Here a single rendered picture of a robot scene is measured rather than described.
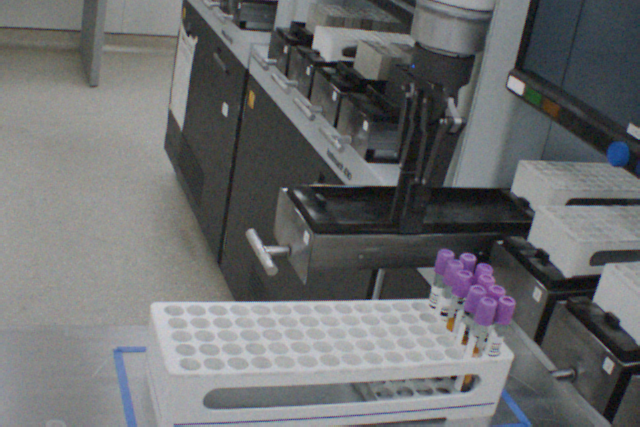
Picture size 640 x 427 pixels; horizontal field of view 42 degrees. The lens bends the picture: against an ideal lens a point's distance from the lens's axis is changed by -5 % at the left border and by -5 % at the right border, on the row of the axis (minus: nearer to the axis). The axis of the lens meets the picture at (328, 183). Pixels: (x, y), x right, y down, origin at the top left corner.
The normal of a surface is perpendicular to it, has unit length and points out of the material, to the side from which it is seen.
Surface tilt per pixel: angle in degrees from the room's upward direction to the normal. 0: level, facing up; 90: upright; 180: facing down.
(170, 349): 0
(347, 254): 90
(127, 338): 0
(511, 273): 90
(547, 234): 90
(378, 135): 90
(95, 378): 0
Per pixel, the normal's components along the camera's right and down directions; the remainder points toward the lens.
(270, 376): 0.31, 0.42
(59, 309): 0.18, -0.91
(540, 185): -0.92, -0.02
